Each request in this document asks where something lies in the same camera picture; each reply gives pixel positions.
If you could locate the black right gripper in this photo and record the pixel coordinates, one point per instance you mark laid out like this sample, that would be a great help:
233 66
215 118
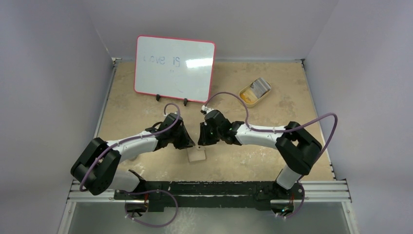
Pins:
208 133

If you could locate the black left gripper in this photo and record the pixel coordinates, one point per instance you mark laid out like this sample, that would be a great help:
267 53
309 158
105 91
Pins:
186 142

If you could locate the beige card holder wallet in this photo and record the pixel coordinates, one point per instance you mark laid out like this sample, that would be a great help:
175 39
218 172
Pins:
196 153

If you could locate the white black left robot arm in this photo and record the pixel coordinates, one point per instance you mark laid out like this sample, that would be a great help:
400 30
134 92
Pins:
97 167

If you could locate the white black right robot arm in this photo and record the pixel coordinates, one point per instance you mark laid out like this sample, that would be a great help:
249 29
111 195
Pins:
299 149

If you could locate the beige oval card tray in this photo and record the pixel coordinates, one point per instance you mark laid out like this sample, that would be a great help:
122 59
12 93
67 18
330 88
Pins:
249 98

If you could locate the pink framed whiteboard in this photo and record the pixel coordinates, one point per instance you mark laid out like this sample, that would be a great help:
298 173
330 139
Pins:
173 67

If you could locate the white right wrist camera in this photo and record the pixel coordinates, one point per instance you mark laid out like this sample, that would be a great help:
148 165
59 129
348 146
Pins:
205 110

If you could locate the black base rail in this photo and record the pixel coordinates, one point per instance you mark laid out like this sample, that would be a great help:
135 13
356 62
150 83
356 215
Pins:
155 196

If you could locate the aluminium extrusion frame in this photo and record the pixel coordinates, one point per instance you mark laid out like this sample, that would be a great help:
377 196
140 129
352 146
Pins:
315 191

